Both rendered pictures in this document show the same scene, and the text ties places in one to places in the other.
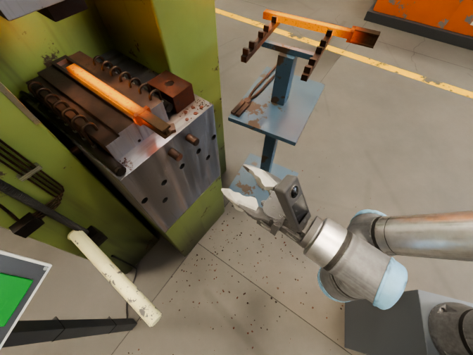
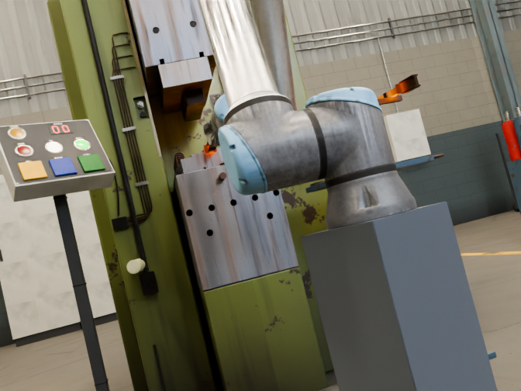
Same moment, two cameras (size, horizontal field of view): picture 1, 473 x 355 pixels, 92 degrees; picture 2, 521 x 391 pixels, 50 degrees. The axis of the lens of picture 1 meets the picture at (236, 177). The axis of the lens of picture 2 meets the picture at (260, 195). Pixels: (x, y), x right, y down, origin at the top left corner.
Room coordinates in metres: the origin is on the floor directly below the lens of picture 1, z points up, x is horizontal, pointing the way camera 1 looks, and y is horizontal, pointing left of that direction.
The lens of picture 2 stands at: (-1.09, -1.30, 0.63)
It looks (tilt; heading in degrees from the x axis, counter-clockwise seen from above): 4 degrees up; 41
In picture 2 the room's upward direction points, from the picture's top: 14 degrees counter-clockwise
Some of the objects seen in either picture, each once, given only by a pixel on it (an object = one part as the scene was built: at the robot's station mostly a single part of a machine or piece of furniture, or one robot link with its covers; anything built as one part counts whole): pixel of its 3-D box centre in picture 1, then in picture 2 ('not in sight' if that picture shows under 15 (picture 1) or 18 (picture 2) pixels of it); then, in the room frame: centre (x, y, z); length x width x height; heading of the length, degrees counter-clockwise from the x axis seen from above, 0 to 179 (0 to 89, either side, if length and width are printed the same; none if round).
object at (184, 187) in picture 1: (138, 141); (229, 225); (0.63, 0.41, 0.69); 0.56 x 0.38 x 0.45; 52
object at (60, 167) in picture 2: not in sight; (62, 167); (-0.07, 0.43, 1.01); 0.07 x 0.05 x 0.07; 167
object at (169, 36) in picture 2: not in sight; (180, 31); (0.61, 0.41, 1.56); 0.42 x 0.39 x 0.40; 52
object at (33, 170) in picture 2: not in sight; (32, 171); (-0.17, 0.45, 1.01); 0.07 x 0.05 x 0.07; 167
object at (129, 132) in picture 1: (95, 98); (202, 167); (0.58, 0.44, 0.96); 0.42 x 0.20 x 0.09; 52
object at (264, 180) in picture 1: (259, 179); not in sight; (0.27, -0.05, 0.98); 0.09 x 0.03 x 0.06; 34
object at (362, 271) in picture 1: (363, 268); (229, 113); (0.08, -0.24, 0.98); 0.12 x 0.09 x 0.10; 52
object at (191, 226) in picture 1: (167, 192); (255, 330); (0.63, 0.41, 0.23); 0.56 x 0.38 x 0.47; 52
